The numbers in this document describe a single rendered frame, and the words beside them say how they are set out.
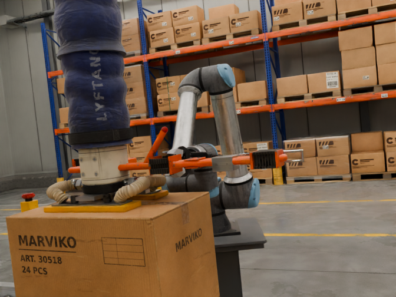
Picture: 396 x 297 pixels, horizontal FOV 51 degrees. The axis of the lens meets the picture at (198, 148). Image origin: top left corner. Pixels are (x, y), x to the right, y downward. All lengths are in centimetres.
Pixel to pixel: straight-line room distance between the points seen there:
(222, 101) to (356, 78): 651
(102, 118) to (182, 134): 50
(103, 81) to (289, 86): 720
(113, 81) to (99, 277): 64
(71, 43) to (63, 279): 77
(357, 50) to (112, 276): 751
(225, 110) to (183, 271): 88
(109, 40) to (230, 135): 81
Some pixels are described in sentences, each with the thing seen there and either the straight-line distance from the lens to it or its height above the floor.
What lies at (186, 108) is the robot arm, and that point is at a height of 140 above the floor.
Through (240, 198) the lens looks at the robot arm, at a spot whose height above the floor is 94.
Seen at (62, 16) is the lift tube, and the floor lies 172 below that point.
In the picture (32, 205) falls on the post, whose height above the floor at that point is 98.
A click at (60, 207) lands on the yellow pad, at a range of 151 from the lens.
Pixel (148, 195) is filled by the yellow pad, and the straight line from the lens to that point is 151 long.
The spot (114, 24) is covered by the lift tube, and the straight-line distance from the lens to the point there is 150.
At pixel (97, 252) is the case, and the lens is 136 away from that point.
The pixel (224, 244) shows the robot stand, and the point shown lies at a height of 75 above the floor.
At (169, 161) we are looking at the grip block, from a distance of 135.
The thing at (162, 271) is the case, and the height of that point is 91.
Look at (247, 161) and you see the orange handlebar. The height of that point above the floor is 120.
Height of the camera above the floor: 131
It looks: 3 degrees down
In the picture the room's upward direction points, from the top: 6 degrees counter-clockwise
